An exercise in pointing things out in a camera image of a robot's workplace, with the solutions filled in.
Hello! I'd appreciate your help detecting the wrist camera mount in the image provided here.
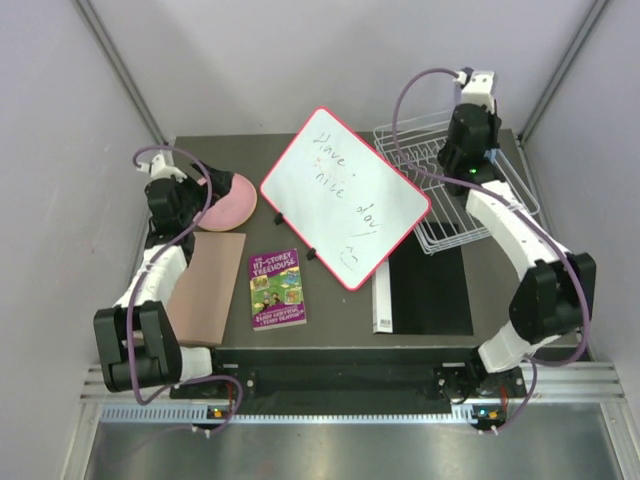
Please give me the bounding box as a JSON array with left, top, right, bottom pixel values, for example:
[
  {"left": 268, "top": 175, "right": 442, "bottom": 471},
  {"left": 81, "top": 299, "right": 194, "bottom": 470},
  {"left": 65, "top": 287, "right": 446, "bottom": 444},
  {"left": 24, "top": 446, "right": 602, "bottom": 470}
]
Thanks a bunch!
[
  {"left": 454, "top": 68, "right": 497, "bottom": 114},
  {"left": 136, "top": 153, "right": 187, "bottom": 183}
]

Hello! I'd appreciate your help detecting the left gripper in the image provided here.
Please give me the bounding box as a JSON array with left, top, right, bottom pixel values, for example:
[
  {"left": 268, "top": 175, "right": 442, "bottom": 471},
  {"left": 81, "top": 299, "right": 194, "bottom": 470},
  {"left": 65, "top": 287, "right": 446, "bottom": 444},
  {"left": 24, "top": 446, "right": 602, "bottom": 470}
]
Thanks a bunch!
[{"left": 173, "top": 159, "right": 234, "bottom": 226}]

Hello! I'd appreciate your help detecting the yellow plate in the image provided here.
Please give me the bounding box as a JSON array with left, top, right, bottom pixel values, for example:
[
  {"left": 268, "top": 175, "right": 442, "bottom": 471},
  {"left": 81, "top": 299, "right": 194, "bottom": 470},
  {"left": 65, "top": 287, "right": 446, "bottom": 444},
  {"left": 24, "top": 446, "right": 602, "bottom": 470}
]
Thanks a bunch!
[{"left": 218, "top": 196, "right": 257, "bottom": 231}]

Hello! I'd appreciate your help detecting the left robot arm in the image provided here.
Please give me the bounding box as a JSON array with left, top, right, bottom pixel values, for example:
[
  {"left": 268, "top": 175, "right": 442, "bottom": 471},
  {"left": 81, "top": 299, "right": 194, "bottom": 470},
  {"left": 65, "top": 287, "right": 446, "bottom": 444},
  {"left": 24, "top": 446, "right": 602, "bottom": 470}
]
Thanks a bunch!
[{"left": 93, "top": 153, "right": 234, "bottom": 392}]

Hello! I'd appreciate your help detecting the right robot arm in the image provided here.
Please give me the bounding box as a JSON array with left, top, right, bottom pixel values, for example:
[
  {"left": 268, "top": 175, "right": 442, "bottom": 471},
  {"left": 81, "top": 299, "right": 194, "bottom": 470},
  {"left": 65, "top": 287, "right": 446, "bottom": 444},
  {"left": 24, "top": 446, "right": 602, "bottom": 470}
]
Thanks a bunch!
[{"left": 437, "top": 103, "right": 596, "bottom": 396}]

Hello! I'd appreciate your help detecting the purple treehouse book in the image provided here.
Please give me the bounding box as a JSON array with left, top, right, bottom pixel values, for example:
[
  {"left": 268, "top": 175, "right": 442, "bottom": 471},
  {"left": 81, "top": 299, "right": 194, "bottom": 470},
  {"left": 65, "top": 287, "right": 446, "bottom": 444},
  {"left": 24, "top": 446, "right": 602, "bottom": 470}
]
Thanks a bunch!
[{"left": 248, "top": 248, "right": 307, "bottom": 331}]

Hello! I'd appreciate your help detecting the white wire dish rack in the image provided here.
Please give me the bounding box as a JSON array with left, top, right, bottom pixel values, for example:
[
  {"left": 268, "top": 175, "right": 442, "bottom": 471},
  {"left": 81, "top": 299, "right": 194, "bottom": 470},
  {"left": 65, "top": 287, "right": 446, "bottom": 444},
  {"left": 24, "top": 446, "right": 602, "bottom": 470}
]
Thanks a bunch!
[{"left": 373, "top": 110, "right": 541, "bottom": 256}]

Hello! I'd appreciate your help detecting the brown cardboard sheet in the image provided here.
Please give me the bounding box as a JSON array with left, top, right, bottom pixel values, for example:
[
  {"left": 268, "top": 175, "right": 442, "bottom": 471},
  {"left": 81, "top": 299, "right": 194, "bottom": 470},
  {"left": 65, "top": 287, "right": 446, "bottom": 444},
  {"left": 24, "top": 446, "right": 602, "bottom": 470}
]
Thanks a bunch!
[{"left": 168, "top": 232, "right": 246, "bottom": 347}]

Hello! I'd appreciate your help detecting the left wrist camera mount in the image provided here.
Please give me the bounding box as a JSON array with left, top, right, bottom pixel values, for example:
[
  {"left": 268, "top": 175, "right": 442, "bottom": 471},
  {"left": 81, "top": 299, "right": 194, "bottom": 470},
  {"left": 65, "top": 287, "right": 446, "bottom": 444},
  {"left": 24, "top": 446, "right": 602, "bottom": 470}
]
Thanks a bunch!
[{"left": 136, "top": 153, "right": 187, "bottom": 183}]

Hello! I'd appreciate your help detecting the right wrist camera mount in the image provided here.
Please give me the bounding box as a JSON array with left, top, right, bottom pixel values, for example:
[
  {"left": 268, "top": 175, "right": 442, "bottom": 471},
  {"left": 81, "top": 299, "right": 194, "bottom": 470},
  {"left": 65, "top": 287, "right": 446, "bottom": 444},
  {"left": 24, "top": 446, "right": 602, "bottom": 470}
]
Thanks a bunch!
[{"left": 454, "top": 68, "right": 497, "bottom": 114}]

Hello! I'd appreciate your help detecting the aluminium front rail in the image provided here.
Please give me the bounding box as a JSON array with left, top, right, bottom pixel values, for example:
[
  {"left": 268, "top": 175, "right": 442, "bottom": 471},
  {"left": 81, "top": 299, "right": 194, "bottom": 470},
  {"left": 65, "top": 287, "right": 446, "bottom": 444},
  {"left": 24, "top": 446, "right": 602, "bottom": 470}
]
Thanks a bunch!
[{"left": 83, "top": 362, "right": 626, "bottom": 428}]

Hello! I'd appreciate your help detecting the pink plate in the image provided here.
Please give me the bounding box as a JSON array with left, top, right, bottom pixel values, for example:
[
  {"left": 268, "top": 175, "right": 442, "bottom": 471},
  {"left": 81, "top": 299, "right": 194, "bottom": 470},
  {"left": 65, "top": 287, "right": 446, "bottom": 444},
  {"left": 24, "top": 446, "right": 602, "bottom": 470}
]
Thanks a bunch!
[{"left": 198, "top": 173, "right": 258, "bottom": 232}]

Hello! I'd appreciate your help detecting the black flat box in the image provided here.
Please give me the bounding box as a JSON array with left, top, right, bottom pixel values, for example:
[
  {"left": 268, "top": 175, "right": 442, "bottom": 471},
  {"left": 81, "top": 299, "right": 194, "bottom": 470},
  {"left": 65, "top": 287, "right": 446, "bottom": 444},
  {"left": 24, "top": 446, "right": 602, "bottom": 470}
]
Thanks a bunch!
[{"left": 372, "top": 233, "right": 474, "bottom": 336}]

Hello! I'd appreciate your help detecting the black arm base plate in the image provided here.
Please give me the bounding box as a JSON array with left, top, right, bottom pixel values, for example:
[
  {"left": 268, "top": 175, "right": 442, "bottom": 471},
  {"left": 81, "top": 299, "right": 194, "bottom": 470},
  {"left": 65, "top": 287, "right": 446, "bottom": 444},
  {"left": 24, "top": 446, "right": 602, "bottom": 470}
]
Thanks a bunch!
[{"left": 211, "top": 348, "right": 526, "bottom": 398}]

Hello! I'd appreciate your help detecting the red-framed whiteboard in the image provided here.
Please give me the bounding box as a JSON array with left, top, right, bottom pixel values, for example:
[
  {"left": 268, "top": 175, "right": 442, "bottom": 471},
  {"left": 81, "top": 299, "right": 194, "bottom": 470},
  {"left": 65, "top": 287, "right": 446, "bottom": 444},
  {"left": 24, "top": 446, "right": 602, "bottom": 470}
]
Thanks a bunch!
[{"left": 260, "top": 107, "right": 432, "bottom": 291}]

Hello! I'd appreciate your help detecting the blue plate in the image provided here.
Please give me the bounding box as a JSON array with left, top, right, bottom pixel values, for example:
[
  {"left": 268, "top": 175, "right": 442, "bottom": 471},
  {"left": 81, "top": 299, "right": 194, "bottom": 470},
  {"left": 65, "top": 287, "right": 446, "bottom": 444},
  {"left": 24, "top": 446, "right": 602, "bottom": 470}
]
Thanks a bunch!
[{"left": 485, "top": 148, "right": 499, "bottom": 165}]

